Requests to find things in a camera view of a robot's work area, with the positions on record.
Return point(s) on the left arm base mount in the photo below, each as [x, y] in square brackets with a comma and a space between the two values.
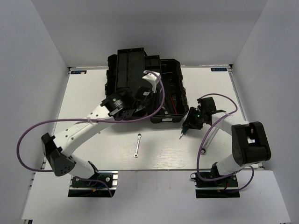
[106, 188]

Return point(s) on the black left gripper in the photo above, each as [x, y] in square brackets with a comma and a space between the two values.
[155, 103]

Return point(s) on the small green stubby screwdriver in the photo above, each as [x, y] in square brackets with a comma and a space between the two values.
[183, 131]

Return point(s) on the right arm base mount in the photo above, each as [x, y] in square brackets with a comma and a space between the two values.
[225, 188]

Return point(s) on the black plastic toolbox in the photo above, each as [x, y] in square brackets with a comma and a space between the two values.
[125, 70]

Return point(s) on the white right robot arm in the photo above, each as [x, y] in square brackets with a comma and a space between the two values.
[249, 141]

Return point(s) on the large silver ratchet wrench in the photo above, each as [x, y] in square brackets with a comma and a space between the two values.
[208, 141]

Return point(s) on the small silver ratchet wrench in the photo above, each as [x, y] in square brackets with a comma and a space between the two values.
[137, 145]

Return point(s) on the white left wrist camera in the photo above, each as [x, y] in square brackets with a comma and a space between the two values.
[153, 78]

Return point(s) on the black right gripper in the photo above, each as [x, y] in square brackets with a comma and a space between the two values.
[190, 119]

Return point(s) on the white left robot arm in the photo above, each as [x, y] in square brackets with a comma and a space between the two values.
[123, 106]

